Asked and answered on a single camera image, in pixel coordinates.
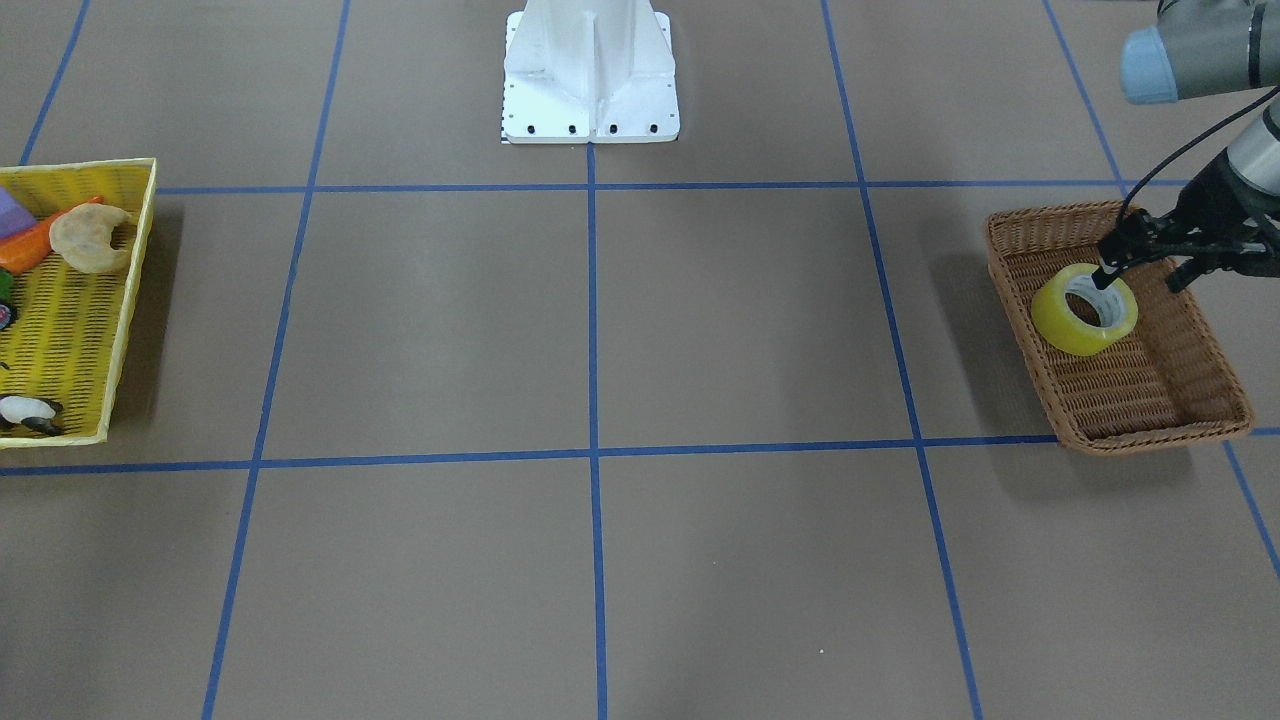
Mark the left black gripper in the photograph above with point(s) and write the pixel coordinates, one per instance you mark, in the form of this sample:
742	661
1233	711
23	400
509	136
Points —
1212	199

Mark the yellow tape roll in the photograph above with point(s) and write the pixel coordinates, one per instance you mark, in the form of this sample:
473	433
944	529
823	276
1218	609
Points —
1071	313

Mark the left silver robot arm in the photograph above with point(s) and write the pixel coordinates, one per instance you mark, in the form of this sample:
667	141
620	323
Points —
1209	48

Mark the brown wicker basket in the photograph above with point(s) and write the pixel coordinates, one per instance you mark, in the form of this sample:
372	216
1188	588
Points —
1167	384

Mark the yellow plastic basket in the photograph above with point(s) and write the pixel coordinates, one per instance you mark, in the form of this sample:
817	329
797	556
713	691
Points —
72	330

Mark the croissant toy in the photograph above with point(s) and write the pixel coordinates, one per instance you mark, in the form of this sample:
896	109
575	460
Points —
83	237

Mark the panda figurine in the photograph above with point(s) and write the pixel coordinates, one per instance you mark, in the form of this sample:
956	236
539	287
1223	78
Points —
33	413

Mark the orange carrot toy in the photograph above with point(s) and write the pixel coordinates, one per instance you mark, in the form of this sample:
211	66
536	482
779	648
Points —
23	250

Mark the purple cube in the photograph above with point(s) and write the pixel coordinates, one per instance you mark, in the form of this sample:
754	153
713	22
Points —
15	218

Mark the white pedestal column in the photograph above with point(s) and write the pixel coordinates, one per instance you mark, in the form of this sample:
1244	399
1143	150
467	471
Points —
579	72

